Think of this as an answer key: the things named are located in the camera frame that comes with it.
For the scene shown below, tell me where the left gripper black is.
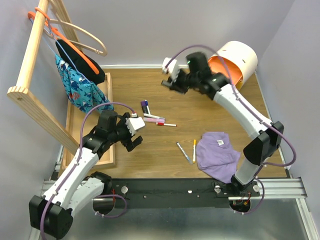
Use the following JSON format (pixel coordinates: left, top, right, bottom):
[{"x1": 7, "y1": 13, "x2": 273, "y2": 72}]
[{"x1": 108, "y1": 112, "x2": 143, "y2": 152}]

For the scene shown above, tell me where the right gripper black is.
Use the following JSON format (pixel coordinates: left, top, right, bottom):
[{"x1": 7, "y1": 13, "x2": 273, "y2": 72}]
[{"x1": 166, "y1": 68, "x2": 199, "y2": 96}]

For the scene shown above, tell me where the pink highlighter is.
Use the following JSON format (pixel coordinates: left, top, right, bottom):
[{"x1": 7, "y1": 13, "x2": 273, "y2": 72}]
[{"x1": 143, "y1": 117, "x2": 165, "y2": 124}]

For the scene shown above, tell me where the purple black highlighter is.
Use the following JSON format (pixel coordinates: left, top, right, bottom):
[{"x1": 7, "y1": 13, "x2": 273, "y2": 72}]
[{"x1": 140, "y1": 101, "x2": 149, "y2": 114}]

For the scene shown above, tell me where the red capped white marker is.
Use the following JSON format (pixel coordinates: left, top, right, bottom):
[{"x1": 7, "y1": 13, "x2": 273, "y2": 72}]
[{"x1": 156, "y1": 122, "x2": 177, "y2": 127}]

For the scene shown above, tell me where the grey silver pen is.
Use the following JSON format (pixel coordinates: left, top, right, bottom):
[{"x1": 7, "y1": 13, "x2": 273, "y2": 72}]
[{"x1": 176, "y1": 142, "x2": 193, "y2": 165}]

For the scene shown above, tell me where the yellow white pen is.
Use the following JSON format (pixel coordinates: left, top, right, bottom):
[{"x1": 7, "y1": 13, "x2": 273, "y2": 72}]
[{"x1": 192, "y1": 139, "x2": 197, "y2": 164}]

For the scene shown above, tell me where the blue capped white marker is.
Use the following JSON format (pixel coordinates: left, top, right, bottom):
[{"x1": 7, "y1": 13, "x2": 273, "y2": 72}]
[{"x1": 144, "y1": 100, "x2": 151, "y2": 115}]

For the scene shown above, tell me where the white grey marker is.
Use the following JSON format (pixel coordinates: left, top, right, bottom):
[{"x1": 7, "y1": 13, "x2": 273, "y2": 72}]
[{"x1": 143, "y1": 113, "x2": 165, "y2": 120}]

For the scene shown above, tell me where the orange top drawer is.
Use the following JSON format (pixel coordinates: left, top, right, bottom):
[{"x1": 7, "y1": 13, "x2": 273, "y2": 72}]
[{"x1": 208, "y1": 56, "x2": 243, "y2": 85}]

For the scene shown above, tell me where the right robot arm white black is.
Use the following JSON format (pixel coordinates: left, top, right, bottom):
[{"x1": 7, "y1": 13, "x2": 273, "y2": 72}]
[{"x1": 161, "y1": 52, "x2": 284, "y2": 196}]

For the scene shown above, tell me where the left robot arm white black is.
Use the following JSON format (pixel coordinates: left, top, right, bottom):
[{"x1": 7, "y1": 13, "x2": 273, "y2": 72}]
[{"x1": 29, "y1": 110, "x2": 145, "y2": 240}]

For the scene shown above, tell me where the wooden tray base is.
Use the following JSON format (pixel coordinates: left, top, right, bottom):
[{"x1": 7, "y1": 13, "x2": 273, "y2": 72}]
[{"x1": 59, "y1": 73, "x2": 116, "y2": 174}]

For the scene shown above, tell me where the wooden hanger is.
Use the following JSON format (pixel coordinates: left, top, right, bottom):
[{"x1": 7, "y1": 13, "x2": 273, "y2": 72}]
[{"x1": 42, "y1": 0, "x2": 108, "y2": 57}]

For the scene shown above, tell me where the blue shark pattern garment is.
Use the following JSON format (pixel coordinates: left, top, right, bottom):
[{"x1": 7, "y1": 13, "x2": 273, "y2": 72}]
[{"x1": 55, "y1": 54, "x2": 109, "y2": 114}]

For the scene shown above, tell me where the purple cloth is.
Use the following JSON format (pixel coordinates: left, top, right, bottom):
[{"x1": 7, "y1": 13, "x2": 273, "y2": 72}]
[{"x1": 196, "y1": 132, "x2": 241, "y2": 184}]

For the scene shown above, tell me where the black garment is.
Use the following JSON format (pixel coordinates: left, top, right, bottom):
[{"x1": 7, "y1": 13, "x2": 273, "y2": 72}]
[{"x1": 55, "y1": 39, "x2": 105, "y2": 85}]

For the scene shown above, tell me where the wooden clothes rack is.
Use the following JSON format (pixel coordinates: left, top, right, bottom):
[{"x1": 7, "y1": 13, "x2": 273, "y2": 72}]
[{"x1": 7, "y1": 0, "x2": 91, "y2": 155}]

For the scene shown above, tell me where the orange hanger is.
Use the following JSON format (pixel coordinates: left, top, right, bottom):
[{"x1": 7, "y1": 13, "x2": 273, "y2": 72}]
[{"x1": 34, "y1": 7, "x2": 99, "y2": 75}]

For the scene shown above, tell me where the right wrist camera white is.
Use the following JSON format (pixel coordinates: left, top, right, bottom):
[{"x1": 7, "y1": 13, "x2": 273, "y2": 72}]
[{"x1": 161, "y1": 57, "x2": 180, "y2": 81}]

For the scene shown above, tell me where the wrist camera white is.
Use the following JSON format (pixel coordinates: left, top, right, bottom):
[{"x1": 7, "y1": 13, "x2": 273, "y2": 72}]
[
  {"x1": 125, "y1": 113, "x2": 146, "y2": 136},
  {"x1": 161, "y1": 57, "x2": 180, "y2": 81}
]

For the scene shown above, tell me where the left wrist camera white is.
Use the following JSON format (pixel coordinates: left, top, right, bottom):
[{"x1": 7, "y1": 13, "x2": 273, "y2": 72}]
[{"x1": 125, "y1": 113, "x2": 146, "y2": 136}]

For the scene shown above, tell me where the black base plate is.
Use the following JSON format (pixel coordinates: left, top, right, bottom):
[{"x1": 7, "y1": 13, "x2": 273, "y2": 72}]
[{"x1": 82, "y1": 177, "x2": 261, "y2": 215}]

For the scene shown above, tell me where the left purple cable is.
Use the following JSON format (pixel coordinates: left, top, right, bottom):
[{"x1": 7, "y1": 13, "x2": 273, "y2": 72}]
[{"x1": 39, "y1": 102, "x2": 137, "y2": 240}]

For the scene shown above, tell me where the purple cable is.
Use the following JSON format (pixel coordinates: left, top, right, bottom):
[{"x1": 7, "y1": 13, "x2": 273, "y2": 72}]
[
  {"x1": 39, "y1": 102, "x2": 137, "y2": 240},
  {"x1": 166, "y1": 44, "x2": 298, "y2": 168}
]

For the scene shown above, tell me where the aluminium rail frame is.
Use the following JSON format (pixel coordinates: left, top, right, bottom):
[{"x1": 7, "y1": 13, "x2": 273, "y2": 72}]
[{"x1": 28, "y1": 144, "x2": 312, "y2": 240}]

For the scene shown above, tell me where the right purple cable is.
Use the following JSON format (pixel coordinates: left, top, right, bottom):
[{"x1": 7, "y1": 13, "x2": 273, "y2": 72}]
[{"x1": 166, "y1": 44, "x2": 298, "y2": 168}]

